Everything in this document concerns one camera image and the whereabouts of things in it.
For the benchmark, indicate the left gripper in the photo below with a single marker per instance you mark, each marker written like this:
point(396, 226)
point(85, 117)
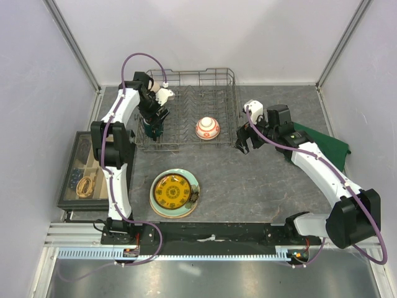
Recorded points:
point(150, 116)

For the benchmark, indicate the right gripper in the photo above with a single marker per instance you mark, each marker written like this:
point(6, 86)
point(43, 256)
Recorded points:
point(245, 132)

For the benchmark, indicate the dark green mug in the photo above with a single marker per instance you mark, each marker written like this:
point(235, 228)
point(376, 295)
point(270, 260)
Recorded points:
point(153, 131)

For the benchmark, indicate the beige plastic cup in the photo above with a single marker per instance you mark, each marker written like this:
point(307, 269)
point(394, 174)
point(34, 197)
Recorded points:
point(153, 86)

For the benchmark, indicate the white red patterned bowl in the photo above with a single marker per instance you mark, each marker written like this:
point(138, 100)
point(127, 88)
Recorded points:
point(207, 128)

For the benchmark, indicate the mint green flower plate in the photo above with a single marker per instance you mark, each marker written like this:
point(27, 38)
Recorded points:
point(194, 197)

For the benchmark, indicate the yellow black patterned plate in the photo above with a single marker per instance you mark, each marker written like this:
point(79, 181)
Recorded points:
point(171, 191)

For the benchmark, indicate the cream bird pattern plate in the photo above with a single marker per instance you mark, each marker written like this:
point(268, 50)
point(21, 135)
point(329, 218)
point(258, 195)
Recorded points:
point(172, 214)

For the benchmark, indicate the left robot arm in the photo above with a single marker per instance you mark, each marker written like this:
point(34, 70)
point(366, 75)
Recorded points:
point(114, 149)

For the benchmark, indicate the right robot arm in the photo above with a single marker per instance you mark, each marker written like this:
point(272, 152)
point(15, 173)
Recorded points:
point(355, 212)

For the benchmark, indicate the green folded cloth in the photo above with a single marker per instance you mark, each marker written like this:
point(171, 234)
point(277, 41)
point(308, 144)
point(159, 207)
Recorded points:
point(335, 150)

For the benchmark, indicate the black framed compartment box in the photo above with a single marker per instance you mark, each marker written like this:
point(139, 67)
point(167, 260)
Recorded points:
point(86, 185)

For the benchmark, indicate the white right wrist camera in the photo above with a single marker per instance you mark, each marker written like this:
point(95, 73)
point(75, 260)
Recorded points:
point(254, 109)

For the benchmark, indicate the grey wire dish rack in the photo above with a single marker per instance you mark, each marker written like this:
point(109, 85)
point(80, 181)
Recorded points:
point(198, 94)

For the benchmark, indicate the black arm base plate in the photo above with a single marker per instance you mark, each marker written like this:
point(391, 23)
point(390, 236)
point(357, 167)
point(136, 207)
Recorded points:
point(204, 238)

